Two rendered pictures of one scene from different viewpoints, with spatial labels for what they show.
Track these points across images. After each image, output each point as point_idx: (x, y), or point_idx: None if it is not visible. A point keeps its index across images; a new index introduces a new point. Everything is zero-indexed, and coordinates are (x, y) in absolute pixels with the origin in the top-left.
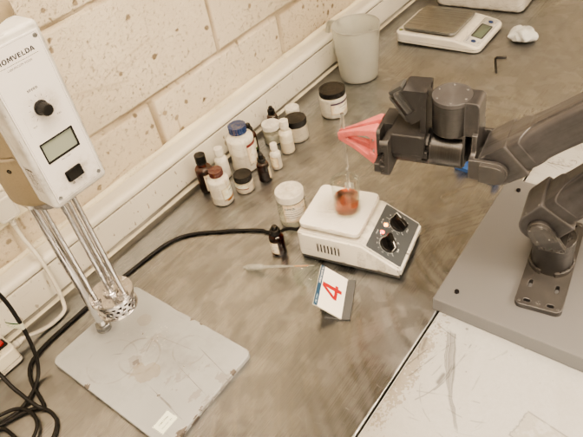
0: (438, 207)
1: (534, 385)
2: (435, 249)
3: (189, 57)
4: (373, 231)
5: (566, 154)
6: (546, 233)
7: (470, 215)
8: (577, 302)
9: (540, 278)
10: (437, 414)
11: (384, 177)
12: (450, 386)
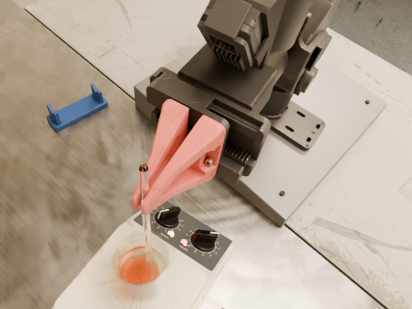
0: (121, 170)
1: (372, 175)
2: (190, 197)
3: None
4: (184, 252)
5: (95, 41)
6: (316, 73)
7: (149, 145)
8: (309, 108)
9: (286, 119)
10: (410, 263)
11: (21, 214)
12: (378, 241)
